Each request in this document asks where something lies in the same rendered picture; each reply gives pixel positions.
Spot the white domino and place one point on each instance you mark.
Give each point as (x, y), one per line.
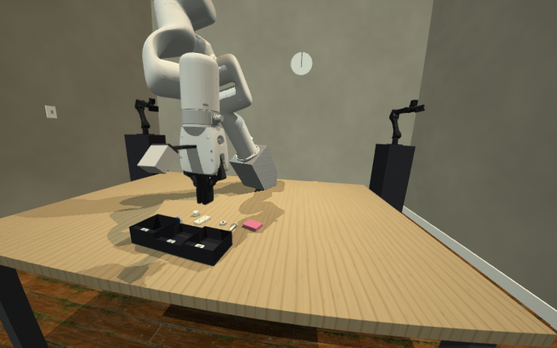
(202, 220)

